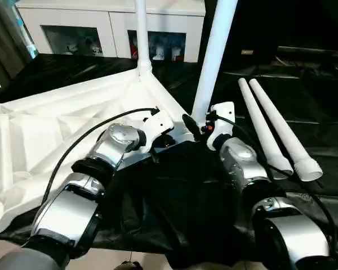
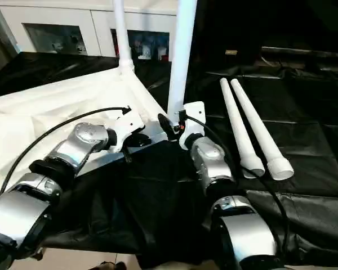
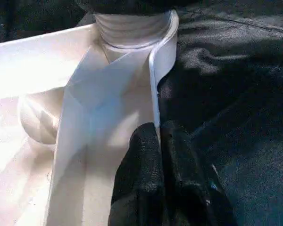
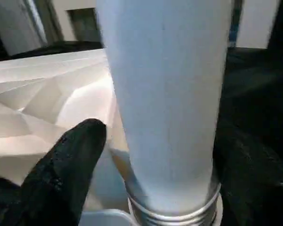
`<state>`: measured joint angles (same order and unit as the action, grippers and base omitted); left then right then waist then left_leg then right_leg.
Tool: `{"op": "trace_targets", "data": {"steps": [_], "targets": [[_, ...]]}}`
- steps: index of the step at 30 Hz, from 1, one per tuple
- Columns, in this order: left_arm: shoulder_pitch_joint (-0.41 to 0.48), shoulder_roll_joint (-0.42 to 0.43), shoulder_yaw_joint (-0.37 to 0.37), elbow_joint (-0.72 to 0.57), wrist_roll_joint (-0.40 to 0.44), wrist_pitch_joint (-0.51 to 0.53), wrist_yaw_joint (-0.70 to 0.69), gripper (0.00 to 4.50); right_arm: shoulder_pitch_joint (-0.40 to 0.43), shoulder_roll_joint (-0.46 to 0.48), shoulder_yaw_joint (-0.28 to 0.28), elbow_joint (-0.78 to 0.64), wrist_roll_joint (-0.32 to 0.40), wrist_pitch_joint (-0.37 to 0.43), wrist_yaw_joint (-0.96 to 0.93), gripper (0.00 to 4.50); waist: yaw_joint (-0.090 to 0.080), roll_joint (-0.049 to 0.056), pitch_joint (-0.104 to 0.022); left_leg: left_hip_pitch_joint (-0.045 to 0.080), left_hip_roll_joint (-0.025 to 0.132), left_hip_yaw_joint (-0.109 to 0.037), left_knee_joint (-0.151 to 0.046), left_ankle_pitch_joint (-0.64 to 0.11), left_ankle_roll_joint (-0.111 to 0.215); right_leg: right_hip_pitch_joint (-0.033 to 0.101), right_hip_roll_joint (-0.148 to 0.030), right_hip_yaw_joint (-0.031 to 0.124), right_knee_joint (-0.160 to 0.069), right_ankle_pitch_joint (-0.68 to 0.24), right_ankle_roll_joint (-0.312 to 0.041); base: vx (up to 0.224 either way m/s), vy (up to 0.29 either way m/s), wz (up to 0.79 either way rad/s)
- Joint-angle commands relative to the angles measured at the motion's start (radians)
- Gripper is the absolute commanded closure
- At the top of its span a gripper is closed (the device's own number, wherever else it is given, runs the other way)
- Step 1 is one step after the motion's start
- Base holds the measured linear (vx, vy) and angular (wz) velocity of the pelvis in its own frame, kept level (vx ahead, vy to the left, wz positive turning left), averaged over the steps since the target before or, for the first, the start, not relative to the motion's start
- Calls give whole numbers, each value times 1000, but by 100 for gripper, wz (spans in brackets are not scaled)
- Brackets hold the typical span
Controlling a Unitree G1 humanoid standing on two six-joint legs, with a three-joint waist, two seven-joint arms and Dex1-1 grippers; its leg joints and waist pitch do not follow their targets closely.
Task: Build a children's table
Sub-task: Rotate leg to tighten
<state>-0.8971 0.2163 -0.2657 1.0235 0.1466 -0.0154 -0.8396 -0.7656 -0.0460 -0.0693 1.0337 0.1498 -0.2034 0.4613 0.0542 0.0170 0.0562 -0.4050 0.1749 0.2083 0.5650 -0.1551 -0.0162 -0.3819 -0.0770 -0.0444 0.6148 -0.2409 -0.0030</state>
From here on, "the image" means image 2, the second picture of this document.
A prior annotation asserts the white plastic table leg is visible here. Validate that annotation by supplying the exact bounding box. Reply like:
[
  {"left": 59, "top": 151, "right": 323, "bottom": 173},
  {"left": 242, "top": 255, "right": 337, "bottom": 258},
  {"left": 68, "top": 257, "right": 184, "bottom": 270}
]
[
  {"left": 218, "top": 78, "right": 266, "bottom": 180},
  {"left": 112, "top": 0, "right": 136, "bottom": 77},
  {"left": 229, "top": 78, "right": 296, "bottom": 182},
  {"left": 167, "top": 0, "right": 198, "bottom": 125}
]

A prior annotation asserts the white plastic table top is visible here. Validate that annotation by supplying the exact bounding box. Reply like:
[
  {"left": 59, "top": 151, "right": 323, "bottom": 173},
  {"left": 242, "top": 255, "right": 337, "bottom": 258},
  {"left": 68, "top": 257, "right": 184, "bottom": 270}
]
[{"left": 0, "top": 66, "right": 170, "bottom": 204}]

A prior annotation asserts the red bottle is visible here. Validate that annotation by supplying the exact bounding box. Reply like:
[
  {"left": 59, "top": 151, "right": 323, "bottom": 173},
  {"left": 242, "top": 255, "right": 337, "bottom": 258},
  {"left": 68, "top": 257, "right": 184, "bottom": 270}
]
[{"left": 113, "top": 30, "right": 121, "bottom": 57}]

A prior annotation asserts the black mat cloth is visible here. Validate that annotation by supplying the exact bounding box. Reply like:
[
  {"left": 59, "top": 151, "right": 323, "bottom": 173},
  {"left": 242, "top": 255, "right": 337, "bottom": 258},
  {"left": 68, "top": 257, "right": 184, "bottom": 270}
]
[{"left": 0, "top": 50, "right": 338, "bottom": 270}]

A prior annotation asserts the black backdrop cloth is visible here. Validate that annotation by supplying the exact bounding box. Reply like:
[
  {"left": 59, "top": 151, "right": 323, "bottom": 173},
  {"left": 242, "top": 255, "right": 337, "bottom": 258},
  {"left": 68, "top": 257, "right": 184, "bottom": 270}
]
[{"left": 195, "top": 0, "right": 338, "bottom": 57}]

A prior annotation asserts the white glass-door cabinet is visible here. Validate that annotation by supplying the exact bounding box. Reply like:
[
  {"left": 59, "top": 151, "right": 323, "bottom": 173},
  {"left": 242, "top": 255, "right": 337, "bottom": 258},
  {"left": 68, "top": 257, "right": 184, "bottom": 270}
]
[{"left": 0, "top": 0, "right": 181, "bottom": 62}]

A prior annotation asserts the grey low shelf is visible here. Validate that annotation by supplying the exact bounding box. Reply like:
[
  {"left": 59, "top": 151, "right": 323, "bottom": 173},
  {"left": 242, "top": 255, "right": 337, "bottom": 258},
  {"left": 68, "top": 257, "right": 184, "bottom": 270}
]
[{"left": 260, "top": 46, "right": 338, "bottom": 71}]

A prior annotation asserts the grey curtain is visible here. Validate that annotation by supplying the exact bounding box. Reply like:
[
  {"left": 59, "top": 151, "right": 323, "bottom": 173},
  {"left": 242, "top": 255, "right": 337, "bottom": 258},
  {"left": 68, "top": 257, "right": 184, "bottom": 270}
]
[{"left": 0, "top": 0, "right": 21, "bottom": 74}]

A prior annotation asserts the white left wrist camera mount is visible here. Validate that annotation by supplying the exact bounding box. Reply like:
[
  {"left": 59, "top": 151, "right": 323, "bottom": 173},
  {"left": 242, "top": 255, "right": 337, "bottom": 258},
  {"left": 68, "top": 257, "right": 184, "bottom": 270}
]
[{"left": 109, "top": 107, "right": 146, "bottom": 155}]

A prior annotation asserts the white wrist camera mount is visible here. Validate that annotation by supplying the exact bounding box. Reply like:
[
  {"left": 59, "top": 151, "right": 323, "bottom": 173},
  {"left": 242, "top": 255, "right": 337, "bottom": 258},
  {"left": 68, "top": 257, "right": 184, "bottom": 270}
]
[
  {"left": 109, "top": 107, "right": 146, "bottom": 155},
  {"left": 178, "top": 100, "right": 207, "bottom": 150}
]

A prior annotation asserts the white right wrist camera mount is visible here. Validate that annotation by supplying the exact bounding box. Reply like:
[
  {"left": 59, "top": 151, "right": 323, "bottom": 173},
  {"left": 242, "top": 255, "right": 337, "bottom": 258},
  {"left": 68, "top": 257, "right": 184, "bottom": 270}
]
[{"left": 178, "top": 100, "right": 207, "bottom": 150}]

